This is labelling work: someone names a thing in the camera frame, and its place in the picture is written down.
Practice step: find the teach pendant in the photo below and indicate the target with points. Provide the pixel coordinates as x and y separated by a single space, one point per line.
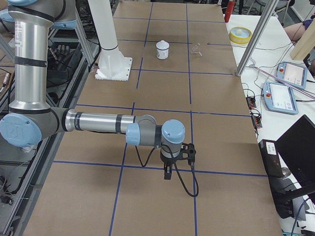
279 98
294 74

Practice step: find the wooden beam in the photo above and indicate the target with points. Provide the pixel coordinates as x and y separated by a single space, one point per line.
305 43

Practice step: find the yellow tape roll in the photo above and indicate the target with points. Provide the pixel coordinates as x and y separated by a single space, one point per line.
240 35

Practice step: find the orange black connector board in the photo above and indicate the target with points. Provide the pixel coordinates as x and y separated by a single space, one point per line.
251 101

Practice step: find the aluminium frame post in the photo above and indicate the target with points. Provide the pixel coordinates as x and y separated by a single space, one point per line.
262 23

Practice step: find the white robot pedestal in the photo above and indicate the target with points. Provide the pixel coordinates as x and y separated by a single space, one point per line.
112 64

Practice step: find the black monitor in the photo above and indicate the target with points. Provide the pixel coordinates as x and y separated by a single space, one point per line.
297 148

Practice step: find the white enamel cup blue rim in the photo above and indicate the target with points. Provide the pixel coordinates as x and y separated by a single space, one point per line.
162 53

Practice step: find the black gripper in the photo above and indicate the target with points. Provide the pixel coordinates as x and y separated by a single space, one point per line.
167 162

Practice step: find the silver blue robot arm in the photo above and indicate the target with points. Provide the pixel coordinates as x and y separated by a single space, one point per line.
31 119

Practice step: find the red cylinder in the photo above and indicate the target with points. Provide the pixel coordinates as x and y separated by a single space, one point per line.
229 10

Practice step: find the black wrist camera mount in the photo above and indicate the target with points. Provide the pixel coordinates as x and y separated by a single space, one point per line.
188 153

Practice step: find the far teach pendant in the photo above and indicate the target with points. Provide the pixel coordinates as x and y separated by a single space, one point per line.
294 74

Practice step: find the white cup lid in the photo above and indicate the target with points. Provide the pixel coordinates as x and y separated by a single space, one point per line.
162 45

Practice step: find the near teach pendant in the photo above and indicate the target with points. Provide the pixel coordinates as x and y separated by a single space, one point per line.
279 98

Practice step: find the black box with label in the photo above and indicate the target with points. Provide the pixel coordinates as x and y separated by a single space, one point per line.
270 157

